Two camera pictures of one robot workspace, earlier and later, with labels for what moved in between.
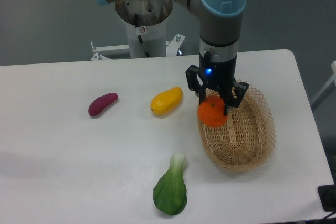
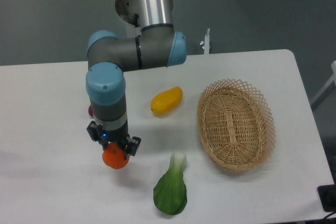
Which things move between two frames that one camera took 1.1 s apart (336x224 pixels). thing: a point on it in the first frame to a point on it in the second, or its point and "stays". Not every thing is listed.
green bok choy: x=170 y=193 stays
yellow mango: x=164 y=103 stays
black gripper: x=219 y=70 to x=103 y=136
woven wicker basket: x=245 y=141 stays
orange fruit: x=211 y=113 to x=113 y=156
